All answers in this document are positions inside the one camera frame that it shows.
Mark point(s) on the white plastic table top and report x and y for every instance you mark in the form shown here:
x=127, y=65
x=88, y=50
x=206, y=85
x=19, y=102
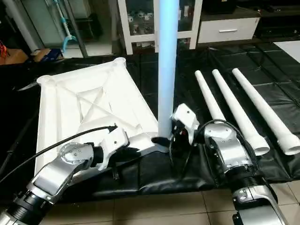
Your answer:
x=79, y=103

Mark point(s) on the white plastic table leg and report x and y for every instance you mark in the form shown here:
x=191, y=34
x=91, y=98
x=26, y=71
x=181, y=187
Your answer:
x=239, y=110
x=265, y=108
x=208, y=96
x=167, y=61

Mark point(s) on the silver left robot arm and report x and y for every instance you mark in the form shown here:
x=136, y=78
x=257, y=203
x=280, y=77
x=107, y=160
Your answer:
x=56, y=173

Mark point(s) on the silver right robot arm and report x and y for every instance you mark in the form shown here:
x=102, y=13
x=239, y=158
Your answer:
x=232, y=154

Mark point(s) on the black work mat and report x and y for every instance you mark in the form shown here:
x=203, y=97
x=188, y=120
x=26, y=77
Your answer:
x=187, y=173

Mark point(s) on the white drawer unit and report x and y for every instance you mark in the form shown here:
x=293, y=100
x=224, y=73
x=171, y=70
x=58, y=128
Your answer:
x=227, y=29

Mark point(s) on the white glass-door cabinet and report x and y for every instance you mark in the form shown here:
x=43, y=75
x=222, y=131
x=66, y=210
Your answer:
x=136, y=23

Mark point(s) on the black speaker box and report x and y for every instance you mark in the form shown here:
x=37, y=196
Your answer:
x=218, y=5

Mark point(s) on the brown wooden desk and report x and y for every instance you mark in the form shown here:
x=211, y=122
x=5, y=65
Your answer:
x=11, y=56

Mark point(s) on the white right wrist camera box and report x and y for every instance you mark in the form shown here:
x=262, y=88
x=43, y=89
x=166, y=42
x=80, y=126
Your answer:
x=185, y=117

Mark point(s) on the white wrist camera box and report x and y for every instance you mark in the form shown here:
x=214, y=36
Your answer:
x=185, y=117
x=112, y=140

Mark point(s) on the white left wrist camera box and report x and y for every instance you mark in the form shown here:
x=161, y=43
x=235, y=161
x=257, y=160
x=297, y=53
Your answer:
x=112, y=140

